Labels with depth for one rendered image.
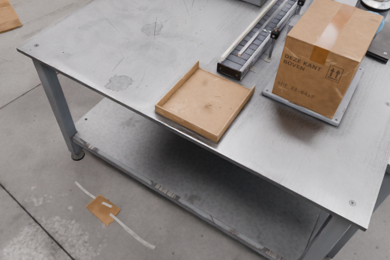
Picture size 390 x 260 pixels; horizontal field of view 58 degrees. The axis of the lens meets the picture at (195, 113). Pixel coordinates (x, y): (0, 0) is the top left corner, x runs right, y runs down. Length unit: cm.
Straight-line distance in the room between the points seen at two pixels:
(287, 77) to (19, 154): 170
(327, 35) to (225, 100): 42
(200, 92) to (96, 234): 100
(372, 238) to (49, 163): 185
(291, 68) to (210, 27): 56
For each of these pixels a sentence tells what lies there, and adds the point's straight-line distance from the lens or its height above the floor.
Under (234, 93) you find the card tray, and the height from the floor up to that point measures 83.
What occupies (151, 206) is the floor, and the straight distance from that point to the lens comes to 203.
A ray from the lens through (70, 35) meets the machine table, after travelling 173.
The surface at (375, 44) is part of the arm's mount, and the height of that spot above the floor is 85.
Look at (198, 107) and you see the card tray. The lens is 132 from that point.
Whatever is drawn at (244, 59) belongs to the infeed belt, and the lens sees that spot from 147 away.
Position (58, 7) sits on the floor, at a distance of 359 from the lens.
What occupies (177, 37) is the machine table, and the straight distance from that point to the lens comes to 165.
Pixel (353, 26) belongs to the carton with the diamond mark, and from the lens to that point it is 134.
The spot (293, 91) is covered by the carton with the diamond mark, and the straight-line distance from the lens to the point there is 134.
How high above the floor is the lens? 180
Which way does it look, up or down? 48 degrees down
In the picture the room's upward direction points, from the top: 2 degrees clockwise
